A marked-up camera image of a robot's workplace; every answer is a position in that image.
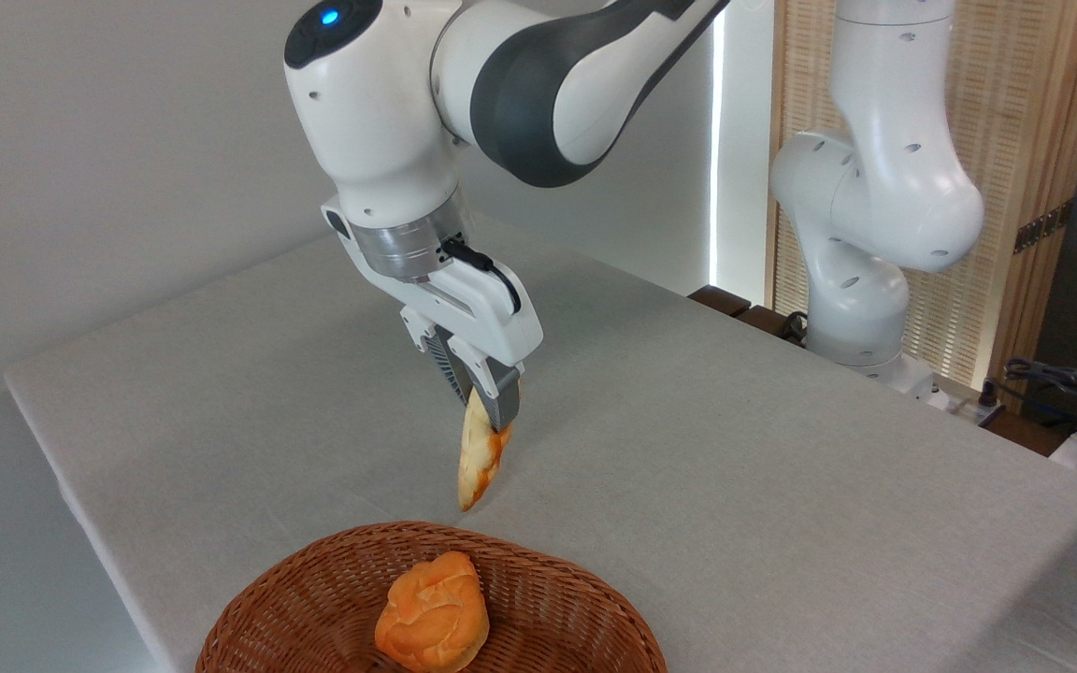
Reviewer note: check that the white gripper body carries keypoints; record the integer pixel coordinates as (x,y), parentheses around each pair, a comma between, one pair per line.
(482,313)

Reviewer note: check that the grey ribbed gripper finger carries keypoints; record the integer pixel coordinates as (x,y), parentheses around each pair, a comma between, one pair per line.
(499,397)
(445,369)

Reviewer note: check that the long braided bread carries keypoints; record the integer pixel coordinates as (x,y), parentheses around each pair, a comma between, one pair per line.
(480,458)

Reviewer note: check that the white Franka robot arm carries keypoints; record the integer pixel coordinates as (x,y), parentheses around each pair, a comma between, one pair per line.
(875,187)

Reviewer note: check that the round orange bread roll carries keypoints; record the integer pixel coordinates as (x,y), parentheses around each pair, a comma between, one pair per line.
(431,612)

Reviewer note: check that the grey tablecloth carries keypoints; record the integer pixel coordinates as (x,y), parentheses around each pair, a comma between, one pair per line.
(688,449)

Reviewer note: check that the brown wicker basket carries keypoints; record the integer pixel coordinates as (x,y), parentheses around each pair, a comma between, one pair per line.
(557,617)

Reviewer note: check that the metal screen hinge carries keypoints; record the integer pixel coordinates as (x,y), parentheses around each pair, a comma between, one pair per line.
(1043,227)

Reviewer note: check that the wooden slatted folding screen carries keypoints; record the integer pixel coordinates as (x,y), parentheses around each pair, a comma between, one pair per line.
(1025,112)

